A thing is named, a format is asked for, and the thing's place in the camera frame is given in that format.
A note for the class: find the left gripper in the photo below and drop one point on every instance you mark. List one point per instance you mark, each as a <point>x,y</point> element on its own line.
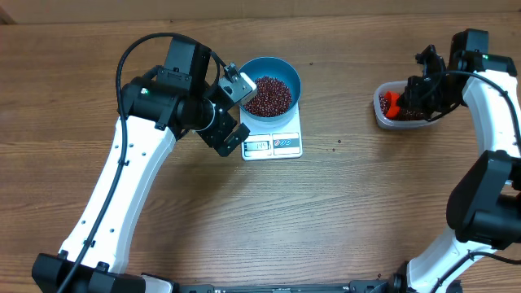
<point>216,137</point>

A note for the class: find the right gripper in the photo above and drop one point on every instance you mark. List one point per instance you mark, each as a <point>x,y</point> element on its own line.
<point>420,95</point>

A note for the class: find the red scoop with blue handle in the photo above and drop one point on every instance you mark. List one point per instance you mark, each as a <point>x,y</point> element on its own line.
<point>393,110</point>

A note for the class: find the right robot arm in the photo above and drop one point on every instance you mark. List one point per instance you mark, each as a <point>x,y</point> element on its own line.
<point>481,220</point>

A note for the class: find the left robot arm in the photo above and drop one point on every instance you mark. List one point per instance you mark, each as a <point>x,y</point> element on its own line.
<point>192,91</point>

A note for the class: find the white kitchen scale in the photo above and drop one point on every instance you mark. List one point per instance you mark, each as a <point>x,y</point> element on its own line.
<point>272,138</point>

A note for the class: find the red beans in bowl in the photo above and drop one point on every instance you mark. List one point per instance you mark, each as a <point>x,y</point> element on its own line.
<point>273,98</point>

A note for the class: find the blue bowl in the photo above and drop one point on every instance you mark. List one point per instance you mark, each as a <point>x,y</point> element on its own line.
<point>276,68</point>

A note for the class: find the red beans in container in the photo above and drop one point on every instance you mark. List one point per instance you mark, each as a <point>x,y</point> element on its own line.
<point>405,114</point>

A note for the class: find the clear plastic container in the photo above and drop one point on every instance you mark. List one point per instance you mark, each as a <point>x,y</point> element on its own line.
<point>385,123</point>

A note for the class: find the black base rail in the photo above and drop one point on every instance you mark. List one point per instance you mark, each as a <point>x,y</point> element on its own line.
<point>281,288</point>

